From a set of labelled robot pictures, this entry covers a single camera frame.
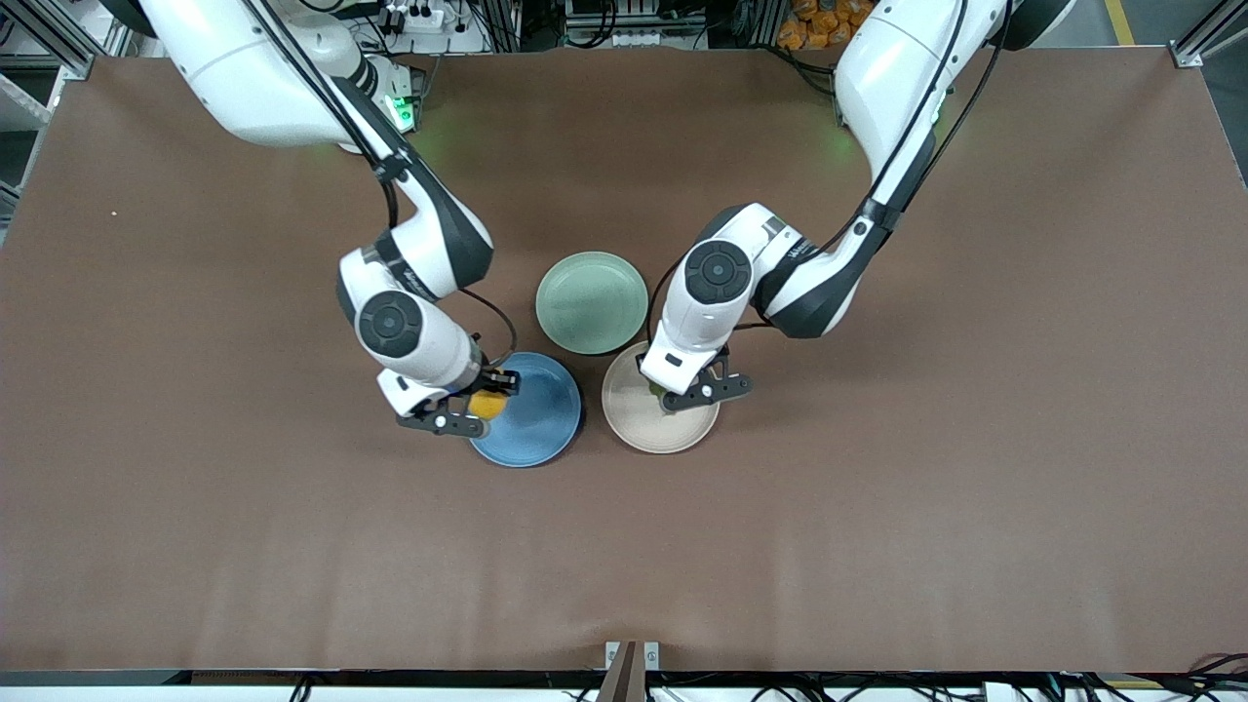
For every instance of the brown post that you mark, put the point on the brown post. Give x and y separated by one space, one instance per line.
620 682

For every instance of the white power strip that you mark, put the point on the white power strip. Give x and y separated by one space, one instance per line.
414 17

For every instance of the blue plate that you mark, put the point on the blue plate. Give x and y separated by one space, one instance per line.
541 419

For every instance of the aluminium frame profile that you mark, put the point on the aluminium frame profile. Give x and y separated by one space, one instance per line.
58 39
1204 39

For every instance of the green lettuce leaf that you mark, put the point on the green lettuce leaf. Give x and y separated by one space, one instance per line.
659 393

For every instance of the bag of oranges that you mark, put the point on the bag of oranges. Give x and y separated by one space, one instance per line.
814 24

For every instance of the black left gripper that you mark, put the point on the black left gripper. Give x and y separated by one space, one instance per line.
725 349

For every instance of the yellow lemon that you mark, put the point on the yellow lemon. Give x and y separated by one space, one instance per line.
486 406

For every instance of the pale beige plate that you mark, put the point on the pale beige plate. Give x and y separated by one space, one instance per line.
673 429

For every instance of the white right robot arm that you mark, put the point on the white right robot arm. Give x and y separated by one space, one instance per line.
244 78

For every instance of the silver metal bracket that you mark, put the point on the silver metal bracket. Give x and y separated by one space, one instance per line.
632 653

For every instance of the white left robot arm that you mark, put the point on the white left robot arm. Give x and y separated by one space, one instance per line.
897 78

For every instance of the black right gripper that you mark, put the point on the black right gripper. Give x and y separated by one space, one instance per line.
496 381

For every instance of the green plate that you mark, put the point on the green plate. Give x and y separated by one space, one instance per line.
592 302

